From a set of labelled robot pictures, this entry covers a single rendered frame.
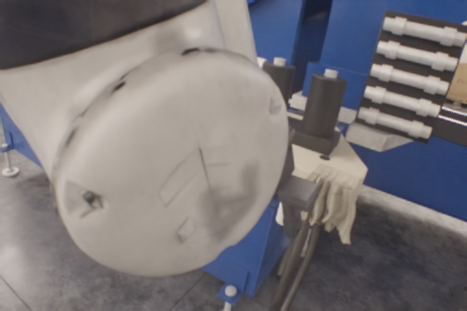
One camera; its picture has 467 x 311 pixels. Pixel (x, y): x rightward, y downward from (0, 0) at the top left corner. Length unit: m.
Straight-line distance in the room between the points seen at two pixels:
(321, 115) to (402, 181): 1.47
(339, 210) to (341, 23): 0.51
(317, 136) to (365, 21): 0.35
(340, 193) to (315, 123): 0.17
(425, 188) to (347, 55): 1.34
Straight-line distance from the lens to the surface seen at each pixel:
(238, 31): 0.28
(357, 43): 0.84
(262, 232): 0.94
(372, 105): 0.70
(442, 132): 1.97
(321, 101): 0.60
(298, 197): 0.35
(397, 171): 2.01
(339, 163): 0.60
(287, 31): 0.89
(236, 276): 1.09
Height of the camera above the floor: 1.04
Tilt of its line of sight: 26 degrees down
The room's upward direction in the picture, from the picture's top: 9 degrees clockwise
